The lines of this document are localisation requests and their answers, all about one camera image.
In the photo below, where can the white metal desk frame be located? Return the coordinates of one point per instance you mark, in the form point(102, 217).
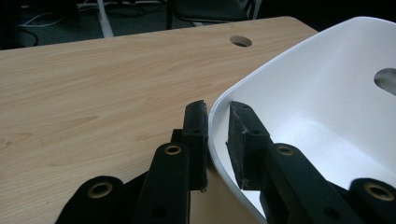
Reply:
point(105, 21)

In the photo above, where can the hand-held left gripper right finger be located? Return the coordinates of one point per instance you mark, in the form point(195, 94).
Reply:
point(246, 149)

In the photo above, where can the white plastic storage bin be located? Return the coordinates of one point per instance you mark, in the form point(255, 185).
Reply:
point(311, 102)

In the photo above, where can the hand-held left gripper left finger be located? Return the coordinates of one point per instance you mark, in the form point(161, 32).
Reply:
point(195, 140)

